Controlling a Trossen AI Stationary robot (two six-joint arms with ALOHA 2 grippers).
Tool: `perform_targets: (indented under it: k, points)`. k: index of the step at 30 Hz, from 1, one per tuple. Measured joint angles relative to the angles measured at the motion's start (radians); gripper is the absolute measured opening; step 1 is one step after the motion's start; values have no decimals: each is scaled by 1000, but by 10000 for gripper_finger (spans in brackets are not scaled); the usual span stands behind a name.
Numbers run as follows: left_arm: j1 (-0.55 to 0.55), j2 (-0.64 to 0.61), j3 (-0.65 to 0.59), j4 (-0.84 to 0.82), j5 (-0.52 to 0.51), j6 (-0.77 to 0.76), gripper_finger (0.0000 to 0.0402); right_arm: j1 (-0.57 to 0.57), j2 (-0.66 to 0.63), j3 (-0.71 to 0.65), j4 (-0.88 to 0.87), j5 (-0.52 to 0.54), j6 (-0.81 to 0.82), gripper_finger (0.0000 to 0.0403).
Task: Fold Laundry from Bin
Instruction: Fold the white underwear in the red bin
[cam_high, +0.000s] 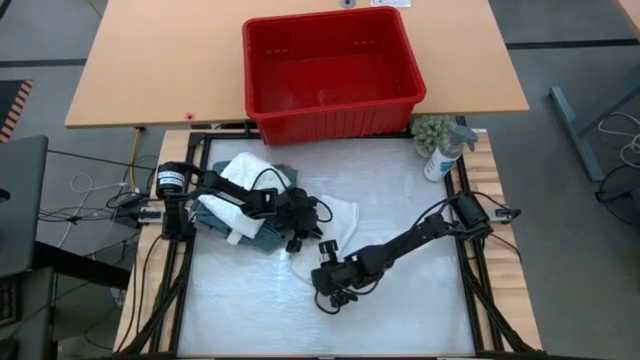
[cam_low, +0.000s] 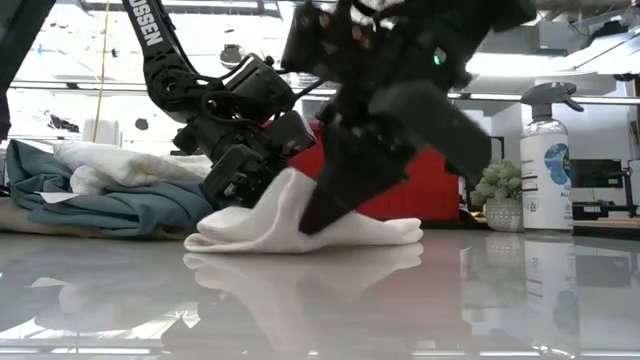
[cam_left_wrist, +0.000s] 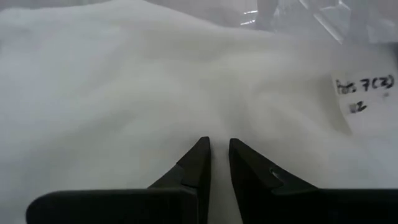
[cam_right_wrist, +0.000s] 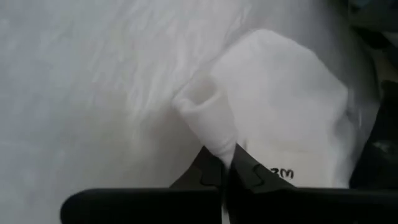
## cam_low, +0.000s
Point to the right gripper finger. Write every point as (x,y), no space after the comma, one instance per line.
(350,175)
(440,130)

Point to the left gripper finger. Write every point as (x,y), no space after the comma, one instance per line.
(240,175)

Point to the white smooth cloth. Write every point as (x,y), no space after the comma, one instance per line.
(260,225)

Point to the teal grey shirt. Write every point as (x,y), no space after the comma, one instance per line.
(125,210)

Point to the beige shorts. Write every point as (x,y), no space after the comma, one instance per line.
(15,220)

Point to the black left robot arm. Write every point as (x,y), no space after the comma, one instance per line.
(160,65)

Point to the red plastic laundry bin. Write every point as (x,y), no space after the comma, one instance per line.
(430,195)

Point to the small potted succulent plant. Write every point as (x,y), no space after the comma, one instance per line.
(500,185)

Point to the long ceiling light strip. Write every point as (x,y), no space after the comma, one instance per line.
(550,98)

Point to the clear spray bottle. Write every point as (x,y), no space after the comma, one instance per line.
(545,200)

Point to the black monitor stand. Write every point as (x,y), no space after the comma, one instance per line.
(600,210)

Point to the black ceiling dome camera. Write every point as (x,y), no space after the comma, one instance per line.
(230,52)

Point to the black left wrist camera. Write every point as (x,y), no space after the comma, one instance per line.
(290,135)

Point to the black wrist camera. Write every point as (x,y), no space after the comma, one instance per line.
(310,40)
(290,135)

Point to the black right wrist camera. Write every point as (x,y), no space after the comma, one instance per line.
(310,40)

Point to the black wall monitor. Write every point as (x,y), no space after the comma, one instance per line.
(597,174)

